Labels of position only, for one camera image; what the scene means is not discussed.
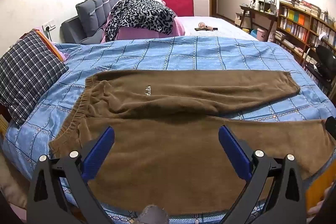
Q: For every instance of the light bed sheet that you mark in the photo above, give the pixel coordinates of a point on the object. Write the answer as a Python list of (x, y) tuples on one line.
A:
[(223, 27)]

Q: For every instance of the black chair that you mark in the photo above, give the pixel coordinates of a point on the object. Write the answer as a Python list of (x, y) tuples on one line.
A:
[(325, 61)]

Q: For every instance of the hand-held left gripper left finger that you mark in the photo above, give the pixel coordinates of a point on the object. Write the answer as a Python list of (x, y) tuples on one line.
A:
[(98, 153)]

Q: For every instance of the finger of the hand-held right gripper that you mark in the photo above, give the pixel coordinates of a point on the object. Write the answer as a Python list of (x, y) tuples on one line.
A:
[(331, 124)]

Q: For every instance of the leopard print blanket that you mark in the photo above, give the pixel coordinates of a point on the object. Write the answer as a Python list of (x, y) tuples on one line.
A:
[(141, 14)]

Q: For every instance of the dark wooden desk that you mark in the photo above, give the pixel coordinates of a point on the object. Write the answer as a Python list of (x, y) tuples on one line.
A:
[(260, 12)]

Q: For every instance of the white wall socket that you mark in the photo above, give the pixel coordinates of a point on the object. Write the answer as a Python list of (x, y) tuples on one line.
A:
[(49, 25)]

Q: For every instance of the pink bin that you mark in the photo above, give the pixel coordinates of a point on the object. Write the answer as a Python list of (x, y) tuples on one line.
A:
[(262, 34)]

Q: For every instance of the grey padded headboard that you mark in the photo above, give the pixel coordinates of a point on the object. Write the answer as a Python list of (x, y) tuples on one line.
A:
[(89, 11)]

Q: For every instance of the wooden bed frame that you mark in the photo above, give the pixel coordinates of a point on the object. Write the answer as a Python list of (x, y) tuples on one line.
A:
[(320, 179)]

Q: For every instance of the dark plaid pillow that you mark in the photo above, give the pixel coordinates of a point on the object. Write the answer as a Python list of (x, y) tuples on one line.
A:
[(26, 74)]

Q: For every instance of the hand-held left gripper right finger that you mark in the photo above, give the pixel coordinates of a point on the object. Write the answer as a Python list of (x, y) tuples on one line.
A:
[(235, 153)]

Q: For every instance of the orange and pink folded cloth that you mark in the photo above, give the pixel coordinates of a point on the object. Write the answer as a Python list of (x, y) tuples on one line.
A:
[(56, 52)]

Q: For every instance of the blue basin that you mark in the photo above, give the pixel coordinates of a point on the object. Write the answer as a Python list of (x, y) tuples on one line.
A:
[(254, 33)]

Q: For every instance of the blue patterned blanket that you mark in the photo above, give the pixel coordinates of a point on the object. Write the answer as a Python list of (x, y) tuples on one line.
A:
[(183, 56)]

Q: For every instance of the stack of books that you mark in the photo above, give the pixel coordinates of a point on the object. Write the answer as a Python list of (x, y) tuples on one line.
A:
[(302, 5)]

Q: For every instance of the wooden bookshelf with books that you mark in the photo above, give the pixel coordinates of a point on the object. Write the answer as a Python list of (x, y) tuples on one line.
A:
[(294, 22)]

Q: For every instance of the small handheld fan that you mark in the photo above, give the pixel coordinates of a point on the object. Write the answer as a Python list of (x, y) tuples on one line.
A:
[(202, 26)]

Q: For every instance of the brown fleece pants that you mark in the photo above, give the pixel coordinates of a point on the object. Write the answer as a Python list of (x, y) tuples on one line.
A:
[(170, 148)]

